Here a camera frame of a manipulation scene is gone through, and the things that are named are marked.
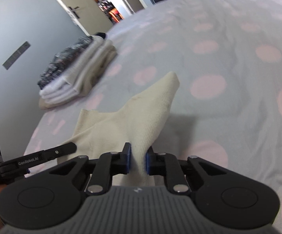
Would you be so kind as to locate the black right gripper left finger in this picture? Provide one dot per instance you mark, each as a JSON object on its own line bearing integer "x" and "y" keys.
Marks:
{"x": 54, "y": 196}

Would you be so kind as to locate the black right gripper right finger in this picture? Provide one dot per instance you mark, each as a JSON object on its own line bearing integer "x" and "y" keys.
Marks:
{"x": 224, "y": 197}

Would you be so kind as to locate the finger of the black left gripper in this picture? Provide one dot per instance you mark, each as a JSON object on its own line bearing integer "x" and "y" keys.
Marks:
{"x": 26, "y": 162}

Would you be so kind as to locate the cream knit sweater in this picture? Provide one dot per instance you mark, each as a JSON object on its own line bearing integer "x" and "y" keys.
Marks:
{"x": 139, "y": 122}

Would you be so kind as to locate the folded grey white clothes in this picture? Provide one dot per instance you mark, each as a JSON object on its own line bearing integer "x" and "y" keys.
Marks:
{"x": 81, "y": 76}

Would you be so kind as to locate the black floral patterned garment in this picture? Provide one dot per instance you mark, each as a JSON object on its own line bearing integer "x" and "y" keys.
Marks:
{"x": 63, "y": 60}

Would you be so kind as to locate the grey pink-dotted bed cover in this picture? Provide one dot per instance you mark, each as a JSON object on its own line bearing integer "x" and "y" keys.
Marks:
{"x": 227, "y": 55}

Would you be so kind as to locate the beige room door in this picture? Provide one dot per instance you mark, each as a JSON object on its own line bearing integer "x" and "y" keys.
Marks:
{"x": 87, "y": 15}

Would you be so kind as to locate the grey wall switch panel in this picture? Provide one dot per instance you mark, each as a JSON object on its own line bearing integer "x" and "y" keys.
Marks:
{"x": 13, "y": 58}

